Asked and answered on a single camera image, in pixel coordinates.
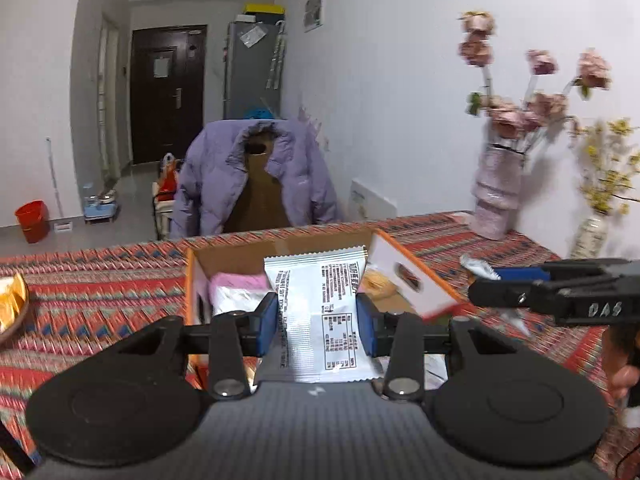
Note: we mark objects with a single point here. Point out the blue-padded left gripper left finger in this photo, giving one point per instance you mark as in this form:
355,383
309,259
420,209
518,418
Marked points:
232,337

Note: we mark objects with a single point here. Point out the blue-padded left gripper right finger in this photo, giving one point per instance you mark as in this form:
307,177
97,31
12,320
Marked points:
400,337

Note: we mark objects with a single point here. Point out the person's right hand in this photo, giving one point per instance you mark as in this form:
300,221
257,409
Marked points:
617,345

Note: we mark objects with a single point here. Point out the pink packet in box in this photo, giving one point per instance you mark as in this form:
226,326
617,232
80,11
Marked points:
230,292

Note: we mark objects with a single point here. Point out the white speckled vase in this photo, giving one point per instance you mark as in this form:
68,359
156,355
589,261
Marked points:
590,237

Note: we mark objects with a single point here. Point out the orange cardboard box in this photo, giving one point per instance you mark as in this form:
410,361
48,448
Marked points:
401,282

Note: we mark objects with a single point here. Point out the yellow dried flowers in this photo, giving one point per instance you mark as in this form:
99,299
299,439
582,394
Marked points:
609,164

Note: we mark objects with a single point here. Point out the pink ribbed vase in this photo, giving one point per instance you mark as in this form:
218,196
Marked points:
497,191

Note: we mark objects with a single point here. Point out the brown chair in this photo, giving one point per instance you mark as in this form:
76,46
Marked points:
259,206

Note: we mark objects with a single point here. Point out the colourful patterned tablecloth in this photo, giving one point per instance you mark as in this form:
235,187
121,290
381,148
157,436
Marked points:
106,344

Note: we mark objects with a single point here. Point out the red bag on floor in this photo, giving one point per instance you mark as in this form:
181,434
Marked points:
167,182

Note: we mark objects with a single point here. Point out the purple puffer jacket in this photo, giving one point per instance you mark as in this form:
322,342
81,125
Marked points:
213,176

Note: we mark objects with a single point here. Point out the plate of orange peels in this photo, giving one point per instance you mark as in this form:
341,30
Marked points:
14,305

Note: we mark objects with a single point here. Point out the red bucket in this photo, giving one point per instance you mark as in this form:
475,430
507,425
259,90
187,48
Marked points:
33,219

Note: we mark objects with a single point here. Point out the dark entrance door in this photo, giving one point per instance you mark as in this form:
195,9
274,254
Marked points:
167,75

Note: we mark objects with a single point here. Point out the grey refrigerator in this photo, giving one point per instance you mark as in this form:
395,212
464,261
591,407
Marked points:
253,70

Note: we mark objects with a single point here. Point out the wall electrical panel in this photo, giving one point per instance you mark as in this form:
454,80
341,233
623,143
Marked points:
313,15

